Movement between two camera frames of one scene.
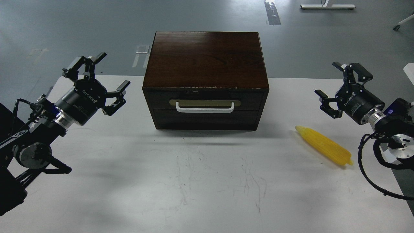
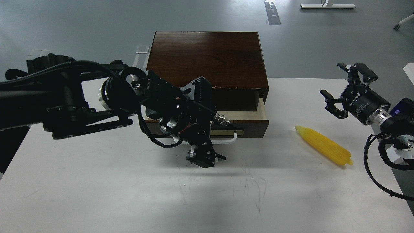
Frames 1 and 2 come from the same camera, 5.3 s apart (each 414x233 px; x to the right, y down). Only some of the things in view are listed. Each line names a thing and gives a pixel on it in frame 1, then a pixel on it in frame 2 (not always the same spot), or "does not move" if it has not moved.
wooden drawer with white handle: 202,100 -> 245,124
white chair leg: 397,27 does not move
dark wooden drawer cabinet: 205,80 does not move
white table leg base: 324,6 does not move
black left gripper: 88,95 -> 193,124
